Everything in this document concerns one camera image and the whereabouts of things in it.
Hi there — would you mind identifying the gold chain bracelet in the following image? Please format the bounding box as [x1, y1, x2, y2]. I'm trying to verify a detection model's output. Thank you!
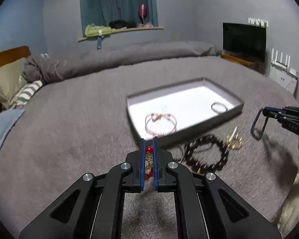
[225, 126, 245, 150]

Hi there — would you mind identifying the red gold bead bracelet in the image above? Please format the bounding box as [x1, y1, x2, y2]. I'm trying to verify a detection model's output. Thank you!
[144, 146, 155, 181]

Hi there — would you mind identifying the white wifi router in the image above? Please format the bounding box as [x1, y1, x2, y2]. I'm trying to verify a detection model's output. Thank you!
[269, 48, 298, 95]

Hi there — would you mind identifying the wooden tv stand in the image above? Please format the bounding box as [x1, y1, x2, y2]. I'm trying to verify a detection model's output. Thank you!
[221, 53, 260, 72]

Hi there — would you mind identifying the black television screen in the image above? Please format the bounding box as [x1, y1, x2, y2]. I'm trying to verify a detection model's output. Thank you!
[222, 23, 266, 62]

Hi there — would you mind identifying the grey shallow tray box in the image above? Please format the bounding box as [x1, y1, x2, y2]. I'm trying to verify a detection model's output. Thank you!
[126, 77, 245, 147]

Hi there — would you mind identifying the grey white striped pillow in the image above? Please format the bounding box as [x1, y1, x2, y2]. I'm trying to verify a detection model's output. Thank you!
[9, 80, 43, 109]

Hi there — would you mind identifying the grey rolled duvet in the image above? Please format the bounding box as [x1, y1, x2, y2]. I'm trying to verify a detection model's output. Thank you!
[23, 41, 222, 84]

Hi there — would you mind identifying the olive green pillow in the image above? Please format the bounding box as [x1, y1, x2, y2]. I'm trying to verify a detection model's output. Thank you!
[0, 58, 27, 109]

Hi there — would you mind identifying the pink wine glass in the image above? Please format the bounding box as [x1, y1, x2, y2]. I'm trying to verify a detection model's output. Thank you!
[138, 4, 147, 25]

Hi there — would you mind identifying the wooden window sill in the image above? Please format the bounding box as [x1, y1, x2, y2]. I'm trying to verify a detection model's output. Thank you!
[78, 26, 164, 43]

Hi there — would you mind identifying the green cloth on sill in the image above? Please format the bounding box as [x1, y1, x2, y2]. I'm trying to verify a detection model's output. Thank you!
[85, 23, 112, 37]

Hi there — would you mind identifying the black item on sill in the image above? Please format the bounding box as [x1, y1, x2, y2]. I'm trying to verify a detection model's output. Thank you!
[108, 20, 137, 29]

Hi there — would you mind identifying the teal window curtain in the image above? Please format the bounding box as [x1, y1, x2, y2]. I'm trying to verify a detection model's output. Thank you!
[80, 0, 159, 35]

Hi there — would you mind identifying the thin grey bangle bracelet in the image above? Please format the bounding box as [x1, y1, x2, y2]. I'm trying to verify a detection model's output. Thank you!
[210, 101, 228, 113]

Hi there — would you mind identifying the large black bead bracelet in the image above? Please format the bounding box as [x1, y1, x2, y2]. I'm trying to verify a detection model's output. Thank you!
[183, 134, 230, 174]

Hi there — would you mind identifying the white wall hook rack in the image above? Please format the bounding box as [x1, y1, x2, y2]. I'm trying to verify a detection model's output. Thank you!
[248, 18, 269, 28]

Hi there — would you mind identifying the pink cord bracelet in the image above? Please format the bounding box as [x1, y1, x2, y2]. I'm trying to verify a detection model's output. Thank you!
[145, 113, 178, 137]

